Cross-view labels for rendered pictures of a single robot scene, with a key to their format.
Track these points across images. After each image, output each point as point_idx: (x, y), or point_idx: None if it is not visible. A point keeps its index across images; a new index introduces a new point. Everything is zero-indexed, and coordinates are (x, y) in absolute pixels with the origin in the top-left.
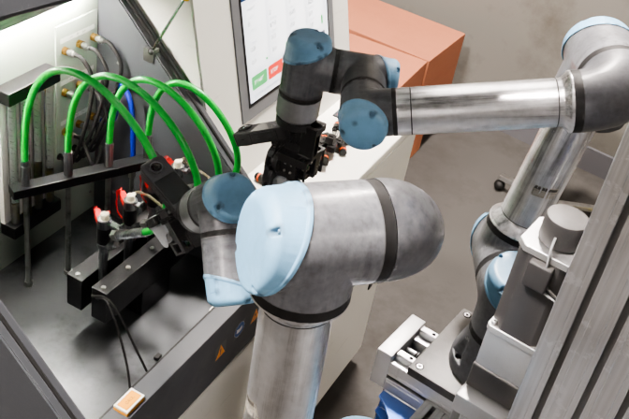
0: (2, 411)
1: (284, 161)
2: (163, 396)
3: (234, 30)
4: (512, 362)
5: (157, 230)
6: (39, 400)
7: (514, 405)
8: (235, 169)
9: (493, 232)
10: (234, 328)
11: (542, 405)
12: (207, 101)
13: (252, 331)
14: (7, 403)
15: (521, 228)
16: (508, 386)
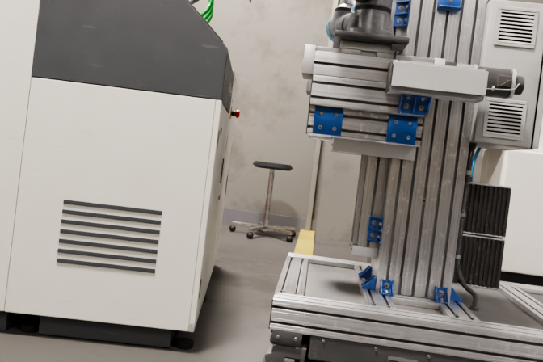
0: (165, 44)
1: None
2: (229, 69)
3: None
4: None
5: None
6: (196, 20)
7: None
8: (211, 14)
9: (343, 10)
10: (230, 82)
11: None
12: None
13: (229, 103)
14: (170, 35)
15: (353, 5)
16: None
